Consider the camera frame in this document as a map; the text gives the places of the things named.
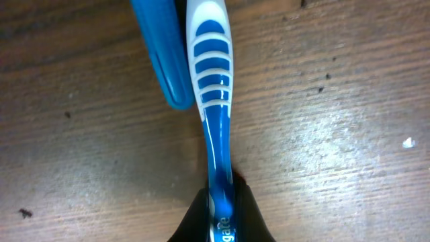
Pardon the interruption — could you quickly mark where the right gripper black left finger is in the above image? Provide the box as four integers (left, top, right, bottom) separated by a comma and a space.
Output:
168, 188, 210, 242

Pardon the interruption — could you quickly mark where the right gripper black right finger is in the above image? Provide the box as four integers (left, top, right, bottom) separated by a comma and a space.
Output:
233, 171, 275, 242

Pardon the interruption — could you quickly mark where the blue white toothbrush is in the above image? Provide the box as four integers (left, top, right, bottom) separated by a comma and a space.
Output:
186, 0, 237, 242

